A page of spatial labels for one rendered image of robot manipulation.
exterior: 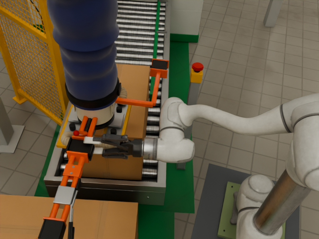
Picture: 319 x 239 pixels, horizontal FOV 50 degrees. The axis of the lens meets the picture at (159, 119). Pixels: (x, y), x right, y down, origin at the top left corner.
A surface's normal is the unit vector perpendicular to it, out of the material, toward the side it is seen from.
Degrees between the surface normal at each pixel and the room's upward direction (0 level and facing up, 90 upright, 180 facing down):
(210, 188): 0
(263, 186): 6
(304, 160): 60
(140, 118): 0
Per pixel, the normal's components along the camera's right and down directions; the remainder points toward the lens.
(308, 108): -0.58, -0.71
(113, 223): 0.05, -0.68
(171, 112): -0.48, -0.43
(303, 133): -0.77, -0.53
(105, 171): -0.04, 0.73
